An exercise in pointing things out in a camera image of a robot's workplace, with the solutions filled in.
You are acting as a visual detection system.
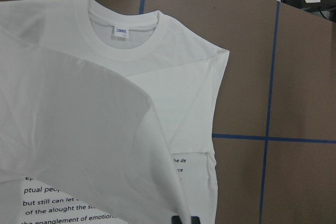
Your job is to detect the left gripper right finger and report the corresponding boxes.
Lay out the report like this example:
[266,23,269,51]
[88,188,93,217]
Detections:
[191,216,200,224]

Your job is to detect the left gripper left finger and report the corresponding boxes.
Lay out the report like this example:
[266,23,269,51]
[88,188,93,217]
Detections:
[171,216,181,224]

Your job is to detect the white printed t-shirt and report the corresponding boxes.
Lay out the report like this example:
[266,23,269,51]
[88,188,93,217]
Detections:
[1,0,229,223]

